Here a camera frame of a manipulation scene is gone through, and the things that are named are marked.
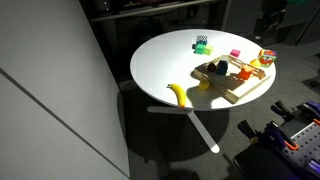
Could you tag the orange block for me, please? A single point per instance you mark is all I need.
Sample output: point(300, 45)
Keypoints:
point(245, 72)

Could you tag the colourful picture cube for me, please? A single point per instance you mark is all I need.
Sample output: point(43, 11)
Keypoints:
point(267, 58)

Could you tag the mulberry pink block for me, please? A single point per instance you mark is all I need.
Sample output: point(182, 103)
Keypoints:
point(235, 52)

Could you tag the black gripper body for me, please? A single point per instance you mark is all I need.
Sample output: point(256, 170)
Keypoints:
point(275, 20)

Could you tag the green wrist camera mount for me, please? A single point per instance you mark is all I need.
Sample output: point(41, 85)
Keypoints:
point(298, 1)

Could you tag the perforated metal breadboard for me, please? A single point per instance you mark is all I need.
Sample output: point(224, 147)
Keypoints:
point(303, 150)

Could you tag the purple clamp with orange tip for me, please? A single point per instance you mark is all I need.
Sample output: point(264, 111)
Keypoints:
point(308, 110)
point(276, 136)

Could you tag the lime green block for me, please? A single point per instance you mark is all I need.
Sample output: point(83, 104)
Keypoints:
point(209, 50)

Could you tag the blue checkered block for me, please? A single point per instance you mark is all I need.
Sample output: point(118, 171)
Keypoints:
point(201, 40)

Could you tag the white table base legs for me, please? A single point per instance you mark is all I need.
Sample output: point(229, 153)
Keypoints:
point(203, 131)

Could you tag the small yellow round fruit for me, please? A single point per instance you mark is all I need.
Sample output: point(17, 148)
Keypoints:
point(255, 62)

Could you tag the wooden tray with slotted sides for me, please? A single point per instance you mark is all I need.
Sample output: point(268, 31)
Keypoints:
point(230, 88)

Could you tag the yellow banana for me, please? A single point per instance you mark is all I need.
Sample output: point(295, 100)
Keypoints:
point(180, 94)

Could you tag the grey shelf rail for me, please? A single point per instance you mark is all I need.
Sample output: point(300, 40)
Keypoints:
point(150, 10)

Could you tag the dark teal block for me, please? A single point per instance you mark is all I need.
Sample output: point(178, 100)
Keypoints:
point(193, 46)

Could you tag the yellow lemon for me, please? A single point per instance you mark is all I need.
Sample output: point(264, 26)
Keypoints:
point(204, 85)

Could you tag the black platform plate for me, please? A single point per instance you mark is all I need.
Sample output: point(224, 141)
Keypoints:
point(260, 165)

